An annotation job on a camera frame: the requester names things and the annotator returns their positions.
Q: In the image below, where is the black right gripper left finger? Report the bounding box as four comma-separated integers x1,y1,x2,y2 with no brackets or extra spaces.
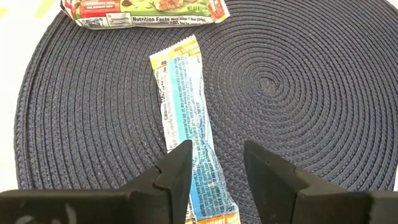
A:
0,139,193,224

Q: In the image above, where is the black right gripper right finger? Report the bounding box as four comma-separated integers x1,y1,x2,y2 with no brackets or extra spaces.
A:
244,139,398,224

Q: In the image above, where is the light blue white granola bar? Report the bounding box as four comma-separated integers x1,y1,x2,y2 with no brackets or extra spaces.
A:
149,34,242,224

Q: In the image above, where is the green red granola bar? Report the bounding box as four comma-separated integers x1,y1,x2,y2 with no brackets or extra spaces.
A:
60,0,231,30

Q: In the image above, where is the round dark blue woven placemat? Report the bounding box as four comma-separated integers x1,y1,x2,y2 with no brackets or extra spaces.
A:
14,0,398,224

